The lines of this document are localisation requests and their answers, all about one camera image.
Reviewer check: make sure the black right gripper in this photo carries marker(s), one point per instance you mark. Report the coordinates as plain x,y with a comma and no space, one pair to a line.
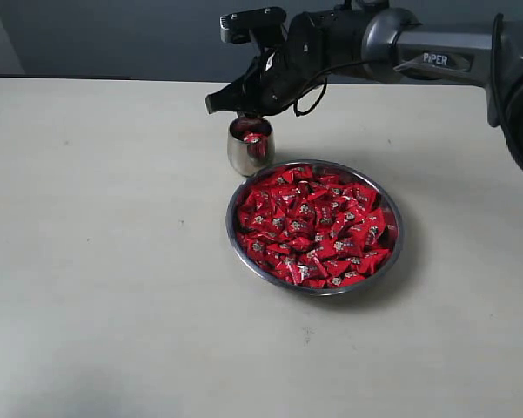
271,83

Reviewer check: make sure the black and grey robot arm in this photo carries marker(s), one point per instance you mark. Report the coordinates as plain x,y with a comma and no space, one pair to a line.
373,41

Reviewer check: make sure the stainless steel cup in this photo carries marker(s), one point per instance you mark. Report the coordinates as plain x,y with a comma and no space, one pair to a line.
247,159

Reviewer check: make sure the round stainless steel plate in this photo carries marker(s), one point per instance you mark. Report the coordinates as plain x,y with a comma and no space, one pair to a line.
396,226

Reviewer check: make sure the red wrapped candy pile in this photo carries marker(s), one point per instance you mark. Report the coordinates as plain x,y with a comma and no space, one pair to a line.
315,231

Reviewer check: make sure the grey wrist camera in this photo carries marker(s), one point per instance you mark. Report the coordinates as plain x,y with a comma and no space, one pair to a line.
263,26

